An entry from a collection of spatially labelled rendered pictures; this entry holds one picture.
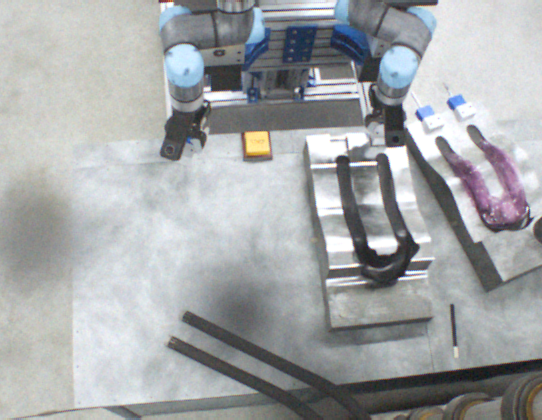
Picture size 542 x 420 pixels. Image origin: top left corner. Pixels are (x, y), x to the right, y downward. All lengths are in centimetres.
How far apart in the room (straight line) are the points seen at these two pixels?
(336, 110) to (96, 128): 100
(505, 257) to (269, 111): 120
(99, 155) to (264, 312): 61
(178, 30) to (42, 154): 148
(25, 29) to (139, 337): 187
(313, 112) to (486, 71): 97
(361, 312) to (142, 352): 54
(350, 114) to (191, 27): 129
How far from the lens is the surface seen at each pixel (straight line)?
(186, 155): 156
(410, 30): 141
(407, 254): 159
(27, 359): 248
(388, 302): 159
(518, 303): 178
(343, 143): 172
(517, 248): 169
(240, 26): 136
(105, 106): 279
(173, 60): 128
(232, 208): 167
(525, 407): 90
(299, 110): 252
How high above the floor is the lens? 235
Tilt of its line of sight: 68 degrees down
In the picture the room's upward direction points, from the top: 11 degrees clockwise
